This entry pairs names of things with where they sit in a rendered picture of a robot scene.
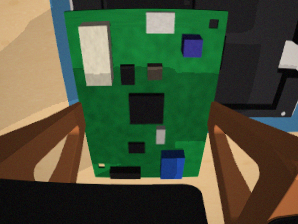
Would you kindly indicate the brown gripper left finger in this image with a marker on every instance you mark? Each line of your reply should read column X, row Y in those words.
column 22, row 149

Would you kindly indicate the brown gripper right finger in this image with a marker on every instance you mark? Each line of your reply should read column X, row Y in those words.
column 275, row 151

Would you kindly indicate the green circuit board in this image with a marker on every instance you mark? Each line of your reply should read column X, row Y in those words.
column 146, row 78

